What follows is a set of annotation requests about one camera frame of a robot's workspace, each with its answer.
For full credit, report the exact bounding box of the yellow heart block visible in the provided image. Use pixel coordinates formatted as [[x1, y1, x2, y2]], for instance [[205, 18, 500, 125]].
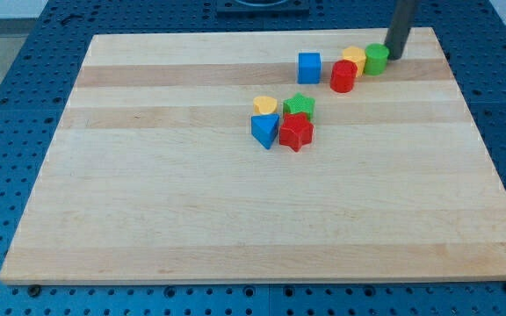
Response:
[[253, 96, 278, 115]]

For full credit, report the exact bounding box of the wooden board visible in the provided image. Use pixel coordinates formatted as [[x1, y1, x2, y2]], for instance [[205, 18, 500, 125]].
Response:
[[0, 27, 506, 285]]

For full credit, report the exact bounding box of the blue triangle block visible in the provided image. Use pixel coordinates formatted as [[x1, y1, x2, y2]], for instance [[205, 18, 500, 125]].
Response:
[[250, 113, 280, 149]]

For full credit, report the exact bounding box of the red star block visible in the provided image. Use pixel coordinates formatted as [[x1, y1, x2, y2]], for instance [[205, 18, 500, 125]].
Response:
[[278, 112, 314, 152]]

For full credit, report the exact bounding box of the green star block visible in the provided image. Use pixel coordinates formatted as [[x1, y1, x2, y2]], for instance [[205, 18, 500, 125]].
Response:
[[283, 93, 315, 121]]

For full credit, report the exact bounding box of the blue cube block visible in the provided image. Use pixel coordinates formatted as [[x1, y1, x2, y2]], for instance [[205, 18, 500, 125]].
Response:
[[297, 53, 322, 84]]

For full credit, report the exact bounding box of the red cylinder block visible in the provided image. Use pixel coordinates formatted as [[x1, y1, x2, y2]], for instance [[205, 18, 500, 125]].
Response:
[[329, 60, 358, 93]]

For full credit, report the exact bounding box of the yellow hexagon block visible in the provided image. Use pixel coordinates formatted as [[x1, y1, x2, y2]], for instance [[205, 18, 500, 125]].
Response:
[[342, 46, 366, 77]]

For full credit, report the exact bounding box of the green cylinder block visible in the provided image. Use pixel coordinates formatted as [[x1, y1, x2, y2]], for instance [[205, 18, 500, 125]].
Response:
[[363, 43, 389, 75]]

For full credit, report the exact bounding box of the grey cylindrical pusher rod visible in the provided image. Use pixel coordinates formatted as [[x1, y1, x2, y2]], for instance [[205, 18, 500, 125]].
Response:
[[384, 0, 420, 61]]

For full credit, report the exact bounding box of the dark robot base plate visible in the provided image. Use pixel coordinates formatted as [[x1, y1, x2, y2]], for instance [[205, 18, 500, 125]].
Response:
[[216, 0, 310, 16]]

